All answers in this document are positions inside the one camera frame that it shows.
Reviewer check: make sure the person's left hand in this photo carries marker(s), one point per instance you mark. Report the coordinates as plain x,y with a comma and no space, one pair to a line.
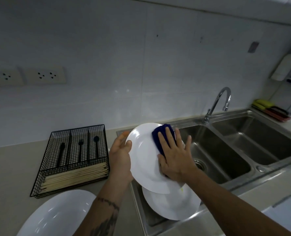
119,164

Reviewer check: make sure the person's right hand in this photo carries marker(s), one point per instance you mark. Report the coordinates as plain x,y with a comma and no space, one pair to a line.
177,164

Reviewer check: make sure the white plate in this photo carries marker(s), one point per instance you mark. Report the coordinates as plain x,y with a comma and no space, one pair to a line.
167,206
143,164
54,216

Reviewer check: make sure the dark blue cloth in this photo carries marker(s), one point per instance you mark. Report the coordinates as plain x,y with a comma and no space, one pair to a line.
157,137

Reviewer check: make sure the person's right forearm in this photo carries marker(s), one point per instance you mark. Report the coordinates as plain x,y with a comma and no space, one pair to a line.
229,206

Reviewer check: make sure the person's left forearm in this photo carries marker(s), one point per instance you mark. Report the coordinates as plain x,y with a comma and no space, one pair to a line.
103,213

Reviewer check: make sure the black spoon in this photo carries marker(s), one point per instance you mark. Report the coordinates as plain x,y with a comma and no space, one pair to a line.
96,142

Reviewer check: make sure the black fork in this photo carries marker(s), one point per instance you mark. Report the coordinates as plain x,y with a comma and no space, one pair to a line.
80,151

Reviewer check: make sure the bundle of wooden chopsticks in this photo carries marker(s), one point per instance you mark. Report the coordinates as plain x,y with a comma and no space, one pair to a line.
71,178

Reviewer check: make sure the black knife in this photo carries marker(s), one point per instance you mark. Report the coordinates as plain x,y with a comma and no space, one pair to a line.
60,154

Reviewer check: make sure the stainless steel double sink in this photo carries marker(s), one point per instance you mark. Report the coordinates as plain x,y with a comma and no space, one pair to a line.
258,142

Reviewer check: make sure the chrome faucet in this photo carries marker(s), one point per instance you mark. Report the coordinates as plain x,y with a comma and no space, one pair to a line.
225,90

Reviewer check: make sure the yellow sponge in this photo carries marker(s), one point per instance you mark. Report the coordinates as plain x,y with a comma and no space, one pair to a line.
262,104

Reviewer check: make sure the dark scouring pad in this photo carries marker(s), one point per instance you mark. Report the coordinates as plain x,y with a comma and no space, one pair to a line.
278,112

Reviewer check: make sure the red sponge tray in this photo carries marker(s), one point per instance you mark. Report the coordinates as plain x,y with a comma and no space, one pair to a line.
283,119

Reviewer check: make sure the white spray bottle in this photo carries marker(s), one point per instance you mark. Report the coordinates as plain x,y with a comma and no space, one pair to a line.
284,66

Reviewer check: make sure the white wall cabinet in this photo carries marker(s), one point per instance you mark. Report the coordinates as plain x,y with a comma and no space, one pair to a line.
234,4

